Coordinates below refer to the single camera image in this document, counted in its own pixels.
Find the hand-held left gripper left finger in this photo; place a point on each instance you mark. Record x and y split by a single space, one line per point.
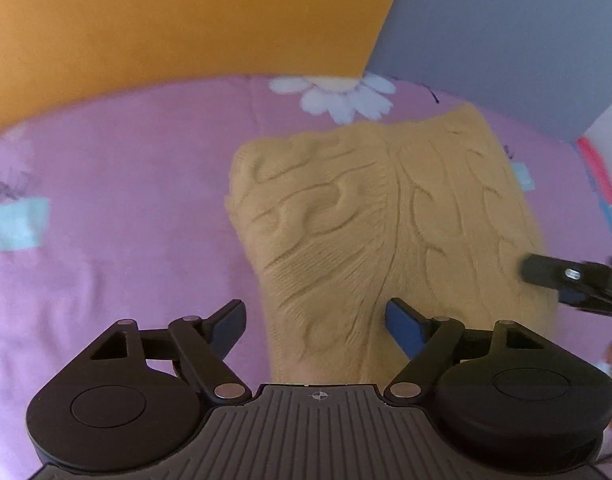
230 326

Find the pink and blue cloth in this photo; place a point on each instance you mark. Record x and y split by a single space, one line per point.
606 190

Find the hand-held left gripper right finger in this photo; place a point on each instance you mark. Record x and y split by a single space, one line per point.
403 329

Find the grey board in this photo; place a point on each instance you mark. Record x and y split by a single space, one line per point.
501 35

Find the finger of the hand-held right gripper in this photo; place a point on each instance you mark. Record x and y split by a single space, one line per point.
593 302
546 270

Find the orange board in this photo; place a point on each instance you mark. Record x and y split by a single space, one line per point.
185 25

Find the purple floral bedsheet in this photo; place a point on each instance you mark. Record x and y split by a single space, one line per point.
135 240

